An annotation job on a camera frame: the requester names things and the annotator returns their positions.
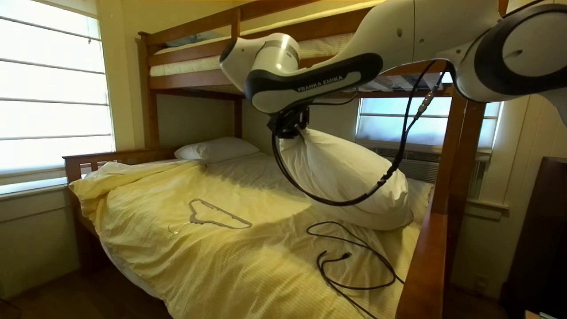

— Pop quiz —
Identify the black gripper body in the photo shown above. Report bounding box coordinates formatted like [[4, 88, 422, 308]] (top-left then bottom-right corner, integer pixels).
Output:
[[268, 106, 310, 138]]

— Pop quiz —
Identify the large white pillow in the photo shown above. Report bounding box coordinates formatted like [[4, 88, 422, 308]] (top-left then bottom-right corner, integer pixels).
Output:
[[278, 127, 413, 230]]

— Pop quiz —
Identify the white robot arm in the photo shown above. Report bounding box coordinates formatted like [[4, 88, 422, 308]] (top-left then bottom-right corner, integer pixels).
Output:
[[220, 0, 567, 120]]

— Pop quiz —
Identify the small white far pillow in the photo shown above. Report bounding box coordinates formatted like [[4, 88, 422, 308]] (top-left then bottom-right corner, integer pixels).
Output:
[[174, 136, 257, 162]]

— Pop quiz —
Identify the upper bunk mattress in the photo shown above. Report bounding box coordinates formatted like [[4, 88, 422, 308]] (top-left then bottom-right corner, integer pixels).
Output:
[[149, 0, 379, 77]]

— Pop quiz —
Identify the yellow bed comforter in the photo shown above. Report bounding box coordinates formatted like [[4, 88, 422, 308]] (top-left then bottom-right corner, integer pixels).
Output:
[[71, 152, 432, 319]]

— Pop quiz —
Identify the window with white blinds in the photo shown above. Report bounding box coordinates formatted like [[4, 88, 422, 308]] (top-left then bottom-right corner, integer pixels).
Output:
[[0, 0, 115, 194]]

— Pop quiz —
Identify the dark wooden dresser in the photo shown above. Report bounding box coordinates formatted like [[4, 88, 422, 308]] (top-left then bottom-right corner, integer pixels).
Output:
[[503, 155, 567, 319]]

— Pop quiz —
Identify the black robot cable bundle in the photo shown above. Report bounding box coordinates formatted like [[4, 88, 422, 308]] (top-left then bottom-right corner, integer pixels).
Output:
[[269, 58, 454, 208]]

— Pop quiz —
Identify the wooden bunk bed frame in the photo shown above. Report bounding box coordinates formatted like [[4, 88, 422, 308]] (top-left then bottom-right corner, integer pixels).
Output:
[[66, 0, 484, 319]]

